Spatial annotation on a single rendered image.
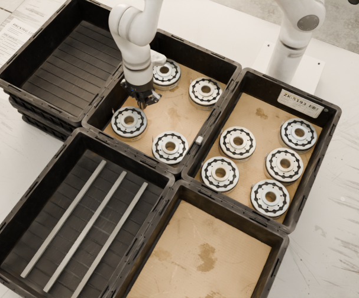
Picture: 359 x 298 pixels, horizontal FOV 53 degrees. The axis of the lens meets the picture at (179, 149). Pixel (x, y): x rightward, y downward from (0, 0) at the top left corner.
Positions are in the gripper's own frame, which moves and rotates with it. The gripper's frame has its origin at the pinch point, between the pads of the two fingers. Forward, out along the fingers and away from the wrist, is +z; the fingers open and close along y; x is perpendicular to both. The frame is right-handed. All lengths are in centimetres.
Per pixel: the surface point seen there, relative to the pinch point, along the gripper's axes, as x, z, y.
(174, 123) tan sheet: 0.0, 2.6, 11.0
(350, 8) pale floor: 181, 86, 49
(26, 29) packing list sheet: 15, 15, -62
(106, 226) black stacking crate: -35.4, 2.6, 10.5
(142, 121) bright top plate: -5.4, -0.4, 3.4
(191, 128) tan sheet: 1.0, 2.6, 16.2
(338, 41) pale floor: 149, 86, 51
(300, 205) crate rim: -9, -6, 51
